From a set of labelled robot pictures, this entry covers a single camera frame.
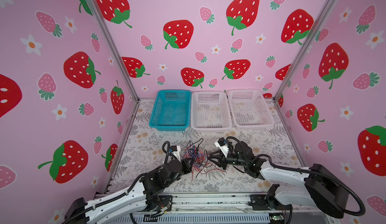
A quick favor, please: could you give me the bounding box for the aluminium left corner post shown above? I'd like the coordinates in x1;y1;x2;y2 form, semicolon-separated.
85;0;139;102

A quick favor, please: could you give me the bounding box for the teal plastic basket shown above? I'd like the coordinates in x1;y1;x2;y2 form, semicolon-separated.
149;90;192;132

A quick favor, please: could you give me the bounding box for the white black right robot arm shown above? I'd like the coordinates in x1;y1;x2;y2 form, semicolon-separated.
207;136;366;219

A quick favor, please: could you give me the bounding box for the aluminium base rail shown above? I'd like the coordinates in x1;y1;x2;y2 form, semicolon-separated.
93;192;332;224

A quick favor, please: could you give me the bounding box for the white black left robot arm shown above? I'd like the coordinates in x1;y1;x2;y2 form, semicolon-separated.
64;158;194;224

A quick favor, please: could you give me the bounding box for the blue cable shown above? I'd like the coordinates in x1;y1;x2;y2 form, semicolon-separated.
185;148;209;172

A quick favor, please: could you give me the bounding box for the aluminium right corner post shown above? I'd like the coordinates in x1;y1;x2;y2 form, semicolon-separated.
273;0;339;103

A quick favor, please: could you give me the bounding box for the red cable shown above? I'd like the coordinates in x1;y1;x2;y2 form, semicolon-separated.
184;148;226;176

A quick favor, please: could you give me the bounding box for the white right plastic basket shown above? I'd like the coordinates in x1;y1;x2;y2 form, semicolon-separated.
227;89;274;131

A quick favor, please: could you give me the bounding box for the aluminium corner post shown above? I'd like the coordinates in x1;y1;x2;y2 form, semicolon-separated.
273;0;339;103
85;0;139;102

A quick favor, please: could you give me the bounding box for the white middle plastic basket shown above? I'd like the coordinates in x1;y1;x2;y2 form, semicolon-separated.
191;91;232;132

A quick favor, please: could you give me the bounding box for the white plastic basket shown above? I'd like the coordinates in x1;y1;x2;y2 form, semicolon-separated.
227;89;274;131
191;91;232;132

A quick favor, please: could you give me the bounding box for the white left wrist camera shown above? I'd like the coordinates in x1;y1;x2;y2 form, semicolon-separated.
169;145;181;161

